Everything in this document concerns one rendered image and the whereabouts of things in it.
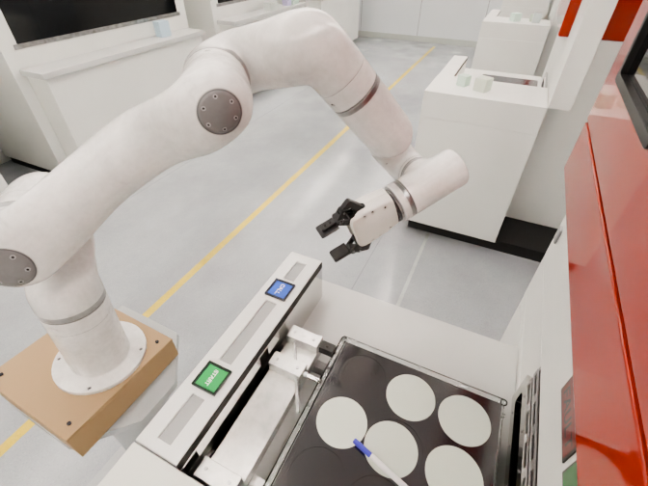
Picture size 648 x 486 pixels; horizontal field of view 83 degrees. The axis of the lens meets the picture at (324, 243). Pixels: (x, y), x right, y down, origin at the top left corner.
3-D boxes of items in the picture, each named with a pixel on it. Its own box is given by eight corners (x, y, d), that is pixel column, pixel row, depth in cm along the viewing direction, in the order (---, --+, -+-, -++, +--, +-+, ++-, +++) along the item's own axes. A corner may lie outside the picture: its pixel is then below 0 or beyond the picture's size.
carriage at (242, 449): (324, 347, 90) (324, 340, 88) (235, 507, 65) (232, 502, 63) (295, 336, 93) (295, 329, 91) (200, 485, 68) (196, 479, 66)
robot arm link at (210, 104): (50, 248, 70) (17, 312, 57) (-19, 207, 62) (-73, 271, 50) (262, 93, 62) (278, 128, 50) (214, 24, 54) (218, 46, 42)
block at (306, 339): (322, 343, 88) (322, 336, 86) (316, 354, 85) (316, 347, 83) (293, 331, 90) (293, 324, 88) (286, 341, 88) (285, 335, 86)
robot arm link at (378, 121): (312, 97, 70) (395, 186, 89) (345, 119, 58) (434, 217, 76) (345, 60, 69) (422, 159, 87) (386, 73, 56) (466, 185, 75)
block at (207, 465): (244, 482, 65) (241, 476, 63) (232, 502, 63) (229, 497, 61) (208, 461, 68) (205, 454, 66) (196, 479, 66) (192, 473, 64)
